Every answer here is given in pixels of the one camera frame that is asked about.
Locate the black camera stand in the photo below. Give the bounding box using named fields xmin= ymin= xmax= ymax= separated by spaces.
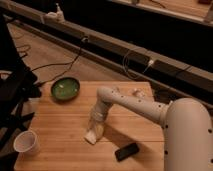
xmin=0 ymin=12 xmax=41 ymax=171

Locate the black rectangular phone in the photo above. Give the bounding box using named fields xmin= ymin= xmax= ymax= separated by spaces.
xmin=115 ymin=143 xmax=140 ymax=161

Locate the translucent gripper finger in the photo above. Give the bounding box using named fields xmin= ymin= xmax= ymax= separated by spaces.
xmin=88 ymin=120 xmax=104 ymax=139

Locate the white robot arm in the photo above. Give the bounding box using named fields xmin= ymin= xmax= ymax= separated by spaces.
xmin=85 ymin=86 xmax=213 ymax=171

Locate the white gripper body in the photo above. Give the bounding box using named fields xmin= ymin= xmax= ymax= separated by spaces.
xmin=90 ymin=101 xmax=112 ymax=123

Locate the green round bowl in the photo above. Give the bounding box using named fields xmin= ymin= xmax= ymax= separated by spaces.
xmin=51 ymin=77 xmax=80 ymax=101

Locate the white plug cable on rail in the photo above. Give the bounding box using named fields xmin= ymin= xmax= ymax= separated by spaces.
xmin=122 ymin=49 xmax=156 ymax=81

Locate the black floor cable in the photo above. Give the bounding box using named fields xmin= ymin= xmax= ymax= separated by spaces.
xmin=16 ymin=36 xmax=89 ymax=86

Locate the white paper cup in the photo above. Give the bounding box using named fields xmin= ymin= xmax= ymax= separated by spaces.
xmin=13 ymin=130 xmax=40 ymax=155

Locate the white object on rail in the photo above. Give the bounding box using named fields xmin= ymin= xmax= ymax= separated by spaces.
xmin=46 ymin=4 xmax=65 ymax=22

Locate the white sponge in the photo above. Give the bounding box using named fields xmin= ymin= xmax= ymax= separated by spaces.
xmin=84 ymin=131 xmax=99 ymax=145

